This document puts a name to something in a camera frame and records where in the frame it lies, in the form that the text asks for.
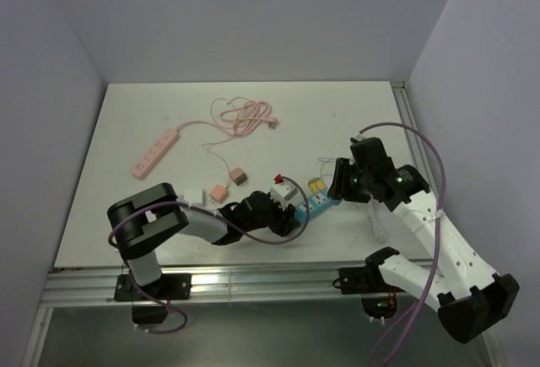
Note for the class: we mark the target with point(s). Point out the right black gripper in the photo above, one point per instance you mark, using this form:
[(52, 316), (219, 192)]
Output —
[(339, 187)]

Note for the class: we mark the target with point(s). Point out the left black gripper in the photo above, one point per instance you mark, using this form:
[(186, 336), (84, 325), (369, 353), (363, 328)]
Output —
[(286, 221)]

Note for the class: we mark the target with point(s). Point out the teal power strip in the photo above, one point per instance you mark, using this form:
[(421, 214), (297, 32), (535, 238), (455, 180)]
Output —
[(318, 203)]

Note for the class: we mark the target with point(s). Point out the yellow charger plug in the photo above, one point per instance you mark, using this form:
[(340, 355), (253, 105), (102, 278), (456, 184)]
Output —
[(316, 185)]

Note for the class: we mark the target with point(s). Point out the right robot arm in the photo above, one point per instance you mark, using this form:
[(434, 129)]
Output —
[(468, 295)]

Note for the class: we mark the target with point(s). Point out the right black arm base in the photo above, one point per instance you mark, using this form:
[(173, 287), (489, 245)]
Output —
[(378, 299)]

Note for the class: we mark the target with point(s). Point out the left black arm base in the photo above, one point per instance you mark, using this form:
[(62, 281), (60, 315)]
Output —
[(145, 312)]

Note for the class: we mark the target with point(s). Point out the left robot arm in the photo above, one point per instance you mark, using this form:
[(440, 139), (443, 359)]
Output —
[(144, 221)]

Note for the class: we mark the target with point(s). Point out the brown pink charger plug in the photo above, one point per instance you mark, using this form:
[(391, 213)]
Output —
[(238, 176)]

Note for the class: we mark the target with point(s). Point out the salmon pink charger plug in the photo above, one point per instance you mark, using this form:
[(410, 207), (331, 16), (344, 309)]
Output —
[(218, 194)]

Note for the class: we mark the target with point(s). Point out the white charger plug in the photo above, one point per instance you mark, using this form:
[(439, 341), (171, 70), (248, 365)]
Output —
[(194, 197)]

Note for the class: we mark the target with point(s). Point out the pink power strip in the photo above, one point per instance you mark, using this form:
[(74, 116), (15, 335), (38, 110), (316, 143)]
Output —
[(155, 153)]

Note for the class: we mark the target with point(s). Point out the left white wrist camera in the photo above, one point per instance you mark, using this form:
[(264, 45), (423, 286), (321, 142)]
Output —
[(282, 191)]

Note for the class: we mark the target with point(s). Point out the aluminium front rail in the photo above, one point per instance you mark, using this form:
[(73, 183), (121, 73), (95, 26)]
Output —
[(210, 285)]

